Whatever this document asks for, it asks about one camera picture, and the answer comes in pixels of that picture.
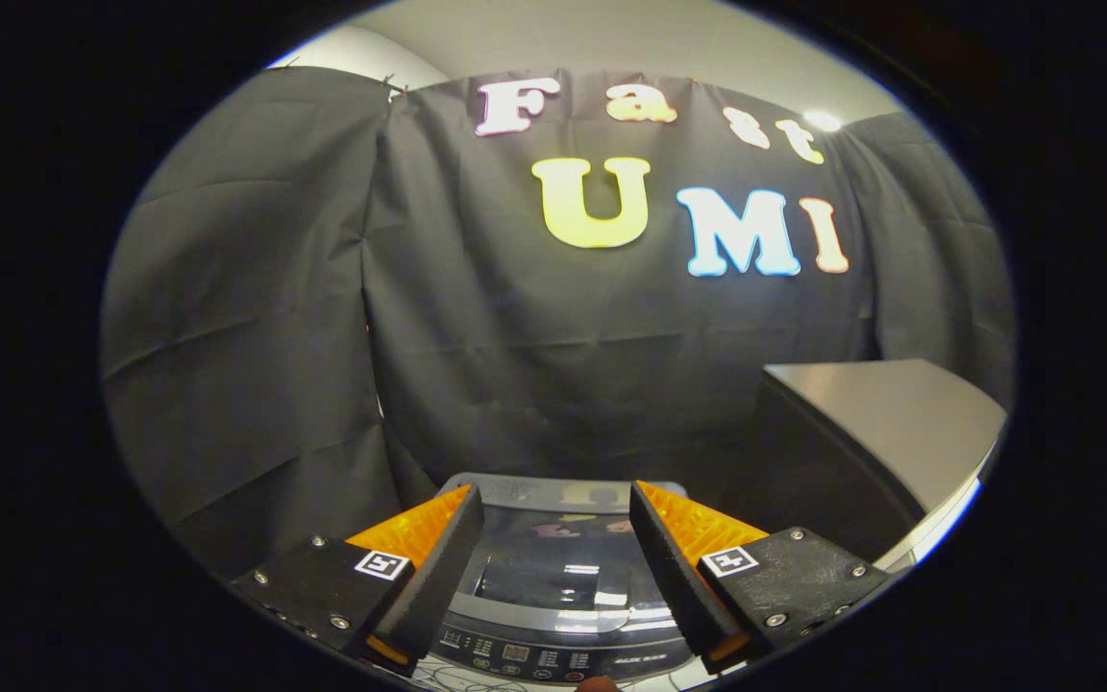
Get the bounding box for black backdrop cloth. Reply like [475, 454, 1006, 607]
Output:
[100, 65, 1018, 578]

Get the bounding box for black washing machine lid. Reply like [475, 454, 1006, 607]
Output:
[448, 473, 699, 630]

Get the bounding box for thin cables on floor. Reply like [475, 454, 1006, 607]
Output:
[414, 661, 516, 692]

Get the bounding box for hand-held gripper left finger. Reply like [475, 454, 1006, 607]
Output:
[230, 483, 485, 674]

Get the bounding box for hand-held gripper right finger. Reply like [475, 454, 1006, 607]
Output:
[628, 480, 891, 671]

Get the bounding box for beige cabinet with dark top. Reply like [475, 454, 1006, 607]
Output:
[750, 358, 1008, 573]

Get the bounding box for grey washing machine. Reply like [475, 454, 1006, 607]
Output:
[424, 471, 708, 688]

